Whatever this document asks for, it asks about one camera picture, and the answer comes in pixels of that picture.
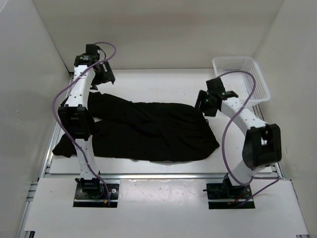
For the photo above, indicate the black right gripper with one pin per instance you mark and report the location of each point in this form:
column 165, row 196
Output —
column 202, row 96

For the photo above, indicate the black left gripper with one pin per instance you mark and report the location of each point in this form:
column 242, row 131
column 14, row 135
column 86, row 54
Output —
column 108, row 77

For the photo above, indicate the black trousers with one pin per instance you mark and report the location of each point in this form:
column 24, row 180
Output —
column 155, row 132

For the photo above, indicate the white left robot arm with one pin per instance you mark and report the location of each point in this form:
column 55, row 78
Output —
column 90, row 70

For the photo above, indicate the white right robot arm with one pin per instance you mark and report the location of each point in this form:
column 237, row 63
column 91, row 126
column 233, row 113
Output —
column 244, row 119

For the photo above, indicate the white perforated plastic basket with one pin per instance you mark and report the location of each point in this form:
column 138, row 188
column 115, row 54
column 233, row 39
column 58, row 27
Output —
column 237, row 74

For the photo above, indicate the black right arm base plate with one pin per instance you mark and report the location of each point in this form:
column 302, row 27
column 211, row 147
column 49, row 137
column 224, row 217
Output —
column 223, row 198

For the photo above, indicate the aluminium right side rail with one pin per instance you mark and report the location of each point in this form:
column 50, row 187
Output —
column 264, row 144

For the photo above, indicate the aluminium front rail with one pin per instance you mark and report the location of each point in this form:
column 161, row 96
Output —
column 158, row 176

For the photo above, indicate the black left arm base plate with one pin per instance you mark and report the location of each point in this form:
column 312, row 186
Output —
column 94, row 194

